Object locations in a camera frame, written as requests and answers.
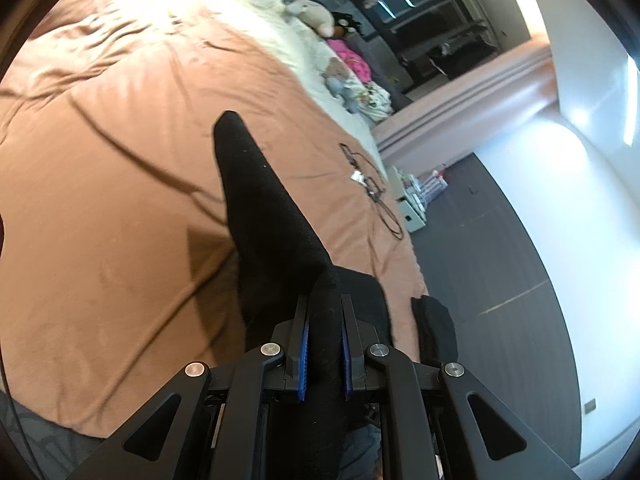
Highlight black cable with adapter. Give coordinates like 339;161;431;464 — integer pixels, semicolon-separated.
338;142;406;242

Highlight beige plush elephant toy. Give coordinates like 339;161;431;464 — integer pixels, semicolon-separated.
285;0;335;38

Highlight hanging dark clothes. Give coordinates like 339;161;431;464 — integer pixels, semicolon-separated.
398;21;500;80

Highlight pink curtain right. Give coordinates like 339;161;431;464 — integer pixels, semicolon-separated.
372;37;558;174

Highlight striped gift bag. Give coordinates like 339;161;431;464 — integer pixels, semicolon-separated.
420;165;448;205

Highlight pink blanket bundle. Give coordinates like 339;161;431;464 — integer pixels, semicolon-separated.
328;39;372;84

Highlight person's grey patterned trousers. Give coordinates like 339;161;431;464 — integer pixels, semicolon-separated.
1;391;383;479

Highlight cream bed sheet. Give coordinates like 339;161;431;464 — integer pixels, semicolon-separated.
204;0;384;169

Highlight black pants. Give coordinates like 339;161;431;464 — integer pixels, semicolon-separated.
213;110;392;479

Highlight orange brown bed blanket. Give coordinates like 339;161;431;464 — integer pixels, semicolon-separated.
1;0;425;438

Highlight folded black clothes stack right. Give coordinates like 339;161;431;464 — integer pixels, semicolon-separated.
411;296;459;366

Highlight cream bedside drawer cabinet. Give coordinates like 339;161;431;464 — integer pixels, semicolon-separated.
386;166;426;233

